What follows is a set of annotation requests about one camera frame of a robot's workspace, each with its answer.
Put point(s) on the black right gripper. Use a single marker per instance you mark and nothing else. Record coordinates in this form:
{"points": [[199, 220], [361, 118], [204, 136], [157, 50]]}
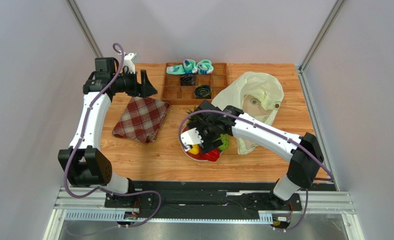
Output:
{"points": [[208, 133]]}

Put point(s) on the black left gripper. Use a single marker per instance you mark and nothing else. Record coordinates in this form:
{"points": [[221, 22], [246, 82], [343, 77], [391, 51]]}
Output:
{"points": [[144, 90]]}

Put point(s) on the yellow fake bell pepper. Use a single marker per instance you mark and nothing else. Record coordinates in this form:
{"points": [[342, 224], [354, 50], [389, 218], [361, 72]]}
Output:
{"points": [[194, 149]]}

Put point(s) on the red fake bell pepper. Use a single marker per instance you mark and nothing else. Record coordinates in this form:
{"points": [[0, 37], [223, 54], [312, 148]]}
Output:
{"points": [[211, 156]]}

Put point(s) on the translucent white plastic bag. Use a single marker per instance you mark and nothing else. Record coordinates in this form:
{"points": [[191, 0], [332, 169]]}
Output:
{"points": [[258, 94]]}

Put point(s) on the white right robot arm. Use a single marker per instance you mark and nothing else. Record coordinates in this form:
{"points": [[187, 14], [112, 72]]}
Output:
{"points": [[303, 153]]}

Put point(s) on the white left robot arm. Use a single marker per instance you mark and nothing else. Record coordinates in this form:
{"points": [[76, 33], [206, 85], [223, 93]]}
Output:
{"points": [[83, 163]]}

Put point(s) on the red plaid cloth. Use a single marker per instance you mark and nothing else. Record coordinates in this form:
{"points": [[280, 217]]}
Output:
{"points": [[141, 120]]}

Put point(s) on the red and teal plate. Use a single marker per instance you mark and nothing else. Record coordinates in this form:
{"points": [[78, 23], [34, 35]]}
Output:
{"points": [[193, 157]]}

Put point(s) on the teal white sock left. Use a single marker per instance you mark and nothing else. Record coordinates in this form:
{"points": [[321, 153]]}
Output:
{"points": [[188, 66]]}

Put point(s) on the teal white sock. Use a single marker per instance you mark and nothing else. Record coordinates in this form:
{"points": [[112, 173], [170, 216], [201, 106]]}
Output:
{"points": [[188, 66], [205, 67]]}

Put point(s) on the teal white sock right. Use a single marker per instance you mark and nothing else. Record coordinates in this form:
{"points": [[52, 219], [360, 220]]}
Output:
{"points": [[205, 67]]}

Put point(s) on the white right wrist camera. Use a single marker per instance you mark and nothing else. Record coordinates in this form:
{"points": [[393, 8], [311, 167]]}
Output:
{"points": [[191, 137]]}

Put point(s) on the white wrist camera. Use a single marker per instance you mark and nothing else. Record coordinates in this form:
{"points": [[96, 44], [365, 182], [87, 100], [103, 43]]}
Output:
{"points": [[129, 63], [191, 137]]}

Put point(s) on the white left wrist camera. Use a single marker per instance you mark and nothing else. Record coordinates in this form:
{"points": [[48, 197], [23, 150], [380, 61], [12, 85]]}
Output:
{"points": [[129, 63]]}

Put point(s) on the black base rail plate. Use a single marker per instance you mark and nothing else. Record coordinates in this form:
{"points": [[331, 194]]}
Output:
{"points": [[224, 200]]}

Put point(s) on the aluminium frame post left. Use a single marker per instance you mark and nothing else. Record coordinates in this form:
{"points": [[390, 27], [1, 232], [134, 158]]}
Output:
{"points": [[80, 19]]}

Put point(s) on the aluminium frame post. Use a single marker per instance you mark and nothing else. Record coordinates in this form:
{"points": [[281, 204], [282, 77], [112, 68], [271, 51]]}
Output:
{"points": [[329, 21], [80, 19]]}

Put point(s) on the white slotted cable duct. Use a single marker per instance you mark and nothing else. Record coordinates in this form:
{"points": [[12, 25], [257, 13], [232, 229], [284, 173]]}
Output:
{"points": [[124, 216]]}

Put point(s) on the aluminium frame post right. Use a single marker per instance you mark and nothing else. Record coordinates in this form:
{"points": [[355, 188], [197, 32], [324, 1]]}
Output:
{"points": [[329, 21]]}

